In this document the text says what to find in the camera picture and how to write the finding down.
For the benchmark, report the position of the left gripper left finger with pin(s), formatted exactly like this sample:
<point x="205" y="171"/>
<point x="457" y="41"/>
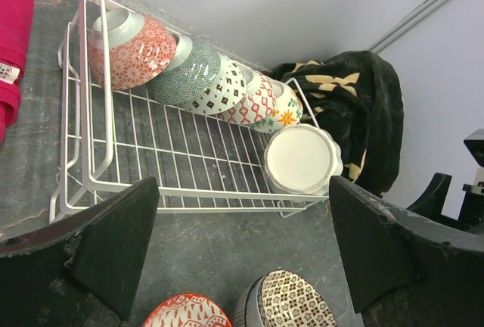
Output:
<point x="83" y="270"/>

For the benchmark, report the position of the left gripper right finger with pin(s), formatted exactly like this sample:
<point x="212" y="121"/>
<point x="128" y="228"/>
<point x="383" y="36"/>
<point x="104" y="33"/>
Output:
<point x="404" y="269"/>

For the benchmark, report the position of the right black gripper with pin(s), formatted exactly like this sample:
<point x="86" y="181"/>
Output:
<point x="431" y="202"/>

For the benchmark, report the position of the red geometric pattern bowl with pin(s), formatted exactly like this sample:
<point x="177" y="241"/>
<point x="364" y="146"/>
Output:
<point x="190" y="310"/>

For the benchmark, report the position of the cream scalloped bowl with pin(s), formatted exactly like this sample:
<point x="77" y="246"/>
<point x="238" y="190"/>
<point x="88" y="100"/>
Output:
<point x="300" y="160"/>

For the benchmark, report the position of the orange flower leaf bowl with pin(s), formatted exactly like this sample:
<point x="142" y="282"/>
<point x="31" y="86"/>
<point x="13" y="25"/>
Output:
<point x="288" y="110"/>

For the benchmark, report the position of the red lattice pattern bowl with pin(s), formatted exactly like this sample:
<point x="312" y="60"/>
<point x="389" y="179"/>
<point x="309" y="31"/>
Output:
<point x="258" y="102"/>

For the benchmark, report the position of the dark scalloped floral bowl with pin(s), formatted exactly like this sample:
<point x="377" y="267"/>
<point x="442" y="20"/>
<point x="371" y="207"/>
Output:
<point x="140" y="48"/>

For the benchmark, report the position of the black diamond pattern bowl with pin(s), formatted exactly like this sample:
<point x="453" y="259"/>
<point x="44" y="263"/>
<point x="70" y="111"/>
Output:
<point x="226" y="90"/>

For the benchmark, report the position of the blue triangle pattern bowl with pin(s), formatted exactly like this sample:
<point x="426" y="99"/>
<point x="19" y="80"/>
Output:
<point x="190" y="72"/>

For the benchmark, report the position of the brown square pattern bowl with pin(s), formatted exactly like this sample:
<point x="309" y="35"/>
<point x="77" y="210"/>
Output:
<point x="282" y="298"/>

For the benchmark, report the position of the black floral plush blanket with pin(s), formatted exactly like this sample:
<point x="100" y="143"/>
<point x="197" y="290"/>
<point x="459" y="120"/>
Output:
<point x="356" y="97"/>

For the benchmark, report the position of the red folded cloth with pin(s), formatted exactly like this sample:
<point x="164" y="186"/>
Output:
<point x="16" y="22"/>

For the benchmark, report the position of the white wire dish rack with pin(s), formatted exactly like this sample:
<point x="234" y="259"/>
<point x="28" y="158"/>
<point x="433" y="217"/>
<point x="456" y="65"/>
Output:
<point x="112" y="139"/>

